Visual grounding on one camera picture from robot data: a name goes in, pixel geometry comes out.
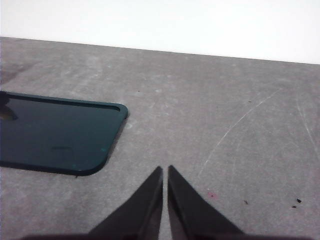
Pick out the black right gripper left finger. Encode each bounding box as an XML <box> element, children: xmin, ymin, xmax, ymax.
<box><xmin>82</xmin><ymin>166</ymin><xmax>164</xmax><ymax>240</ymax></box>

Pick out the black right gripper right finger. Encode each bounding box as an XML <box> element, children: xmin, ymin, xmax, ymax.
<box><xmin>167</xmin><ymin>164</ymin><xmax>251</xmax><ymax>240</ymax></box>

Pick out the black rectangular tray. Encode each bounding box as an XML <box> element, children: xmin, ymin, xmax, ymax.
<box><xmin>0</xmin><ymin>91</ymin><xmax>129</xmax><ymax>177</ymax></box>

